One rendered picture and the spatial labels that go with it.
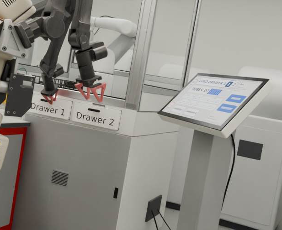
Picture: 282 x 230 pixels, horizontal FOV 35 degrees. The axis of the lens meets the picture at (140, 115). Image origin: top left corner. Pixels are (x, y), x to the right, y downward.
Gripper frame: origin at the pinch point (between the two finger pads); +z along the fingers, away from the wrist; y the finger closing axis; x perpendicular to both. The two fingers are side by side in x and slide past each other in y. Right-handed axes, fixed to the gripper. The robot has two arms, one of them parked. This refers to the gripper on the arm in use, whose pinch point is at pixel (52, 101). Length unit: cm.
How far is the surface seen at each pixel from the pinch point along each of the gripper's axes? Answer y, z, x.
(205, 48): 308, 128, -4
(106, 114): 1.3, 2.1, -34.1
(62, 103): 1.9, 1.3, -5.6
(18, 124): -17.4, 7.6, 13.6
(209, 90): -3, -30, -94
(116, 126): -1.7, 6.3, -41.6
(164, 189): 39, 94, -52
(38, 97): 2.1, 1.0, 11.6
